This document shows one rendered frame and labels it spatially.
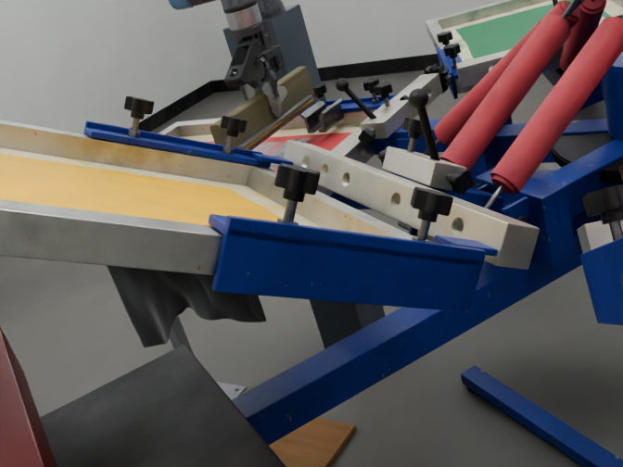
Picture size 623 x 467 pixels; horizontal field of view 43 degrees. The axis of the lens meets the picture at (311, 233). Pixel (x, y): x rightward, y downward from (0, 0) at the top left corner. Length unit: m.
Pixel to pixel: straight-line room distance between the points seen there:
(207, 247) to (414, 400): 1.91
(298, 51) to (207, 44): 4.62
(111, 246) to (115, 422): 0.54
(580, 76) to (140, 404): 0.79
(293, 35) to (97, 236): 1.85
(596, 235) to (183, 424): 0.60
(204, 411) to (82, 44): 5.30
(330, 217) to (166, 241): 0.41
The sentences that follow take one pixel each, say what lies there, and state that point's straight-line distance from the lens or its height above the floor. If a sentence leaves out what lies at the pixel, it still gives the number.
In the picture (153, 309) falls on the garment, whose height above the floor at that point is 0.66.
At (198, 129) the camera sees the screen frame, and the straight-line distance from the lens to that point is 2.37.
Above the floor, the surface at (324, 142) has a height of 0.95.
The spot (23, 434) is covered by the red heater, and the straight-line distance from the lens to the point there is 0.96.
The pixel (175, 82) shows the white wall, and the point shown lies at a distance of 6.89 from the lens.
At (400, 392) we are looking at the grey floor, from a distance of 2.62.
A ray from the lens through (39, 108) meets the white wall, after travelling 5.97.
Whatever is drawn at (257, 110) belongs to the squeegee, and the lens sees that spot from 1.80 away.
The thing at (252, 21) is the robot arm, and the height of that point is 1.30.
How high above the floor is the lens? 1.57
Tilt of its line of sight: 24 degrees down
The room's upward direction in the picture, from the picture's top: 17 degrees counter-clockwise
